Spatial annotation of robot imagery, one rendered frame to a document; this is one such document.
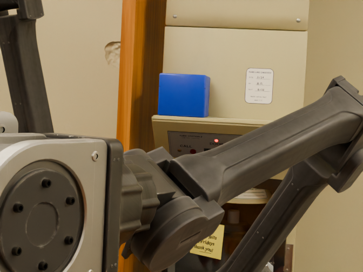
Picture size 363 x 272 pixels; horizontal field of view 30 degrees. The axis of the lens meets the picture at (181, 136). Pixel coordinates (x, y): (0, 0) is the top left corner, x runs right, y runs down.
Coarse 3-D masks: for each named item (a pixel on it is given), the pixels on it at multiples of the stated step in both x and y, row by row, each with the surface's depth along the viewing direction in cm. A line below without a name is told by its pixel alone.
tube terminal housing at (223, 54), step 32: (192, 32) 153; (224, 32) 152; (256, 32) 151; (288, 32) 150; (192, 64) 153; (224, 64) 152; (256, 64) 151; (288, 64) 150; (224, 96) 152; (288, 96) 150
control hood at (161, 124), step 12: (156, 120) 143; (168, 120) 143; (180, 120) 142; (192, 120) 142; (204, 120) 142; (216, 120) 141; (228, 120) 141; (240, 120) 141; (252, 120) 141; (264, 120) 145; (156, 132) 146; (204, 132) 144; (216, 132) 143; (228, 132) 143; (240, 132) 142; (156, 144) 149; (168, 144) 148
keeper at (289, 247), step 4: (288, 244) 152; (292, 244) 152; (288, 248) 152; (292, 248) 152; (288, 252) 152; (292, 252) 152; (288, 256) 152; (292, 256) 152; (288, 260) 152; (288, 264) 152; (288, 268) 152
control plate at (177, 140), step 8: (168, 136) 146; (176, 136) 146; (184, 136) 145; (192, 136) 145; (200, 136) 145; (208, 136) 144; (216, 136) 144; (224, 136) 144; (232, 136) 143; (176, 144) 148; (184, 144) 147; (192, 144) 147; (200, 144) 147; (208, 144) 146; (216, 144) 146; (176, 152) 150; (184, 152) 149; (200, 152) 149
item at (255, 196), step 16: (256, 192) 143; (272, 192) 141; (224, 208) 146; (240, 208) 145; (256, 208) 143; (224, 224) 147; (240, 224) 145; (224, 240) 147; (240, 240) 145; (192, 256) 150; (224, 256) 147
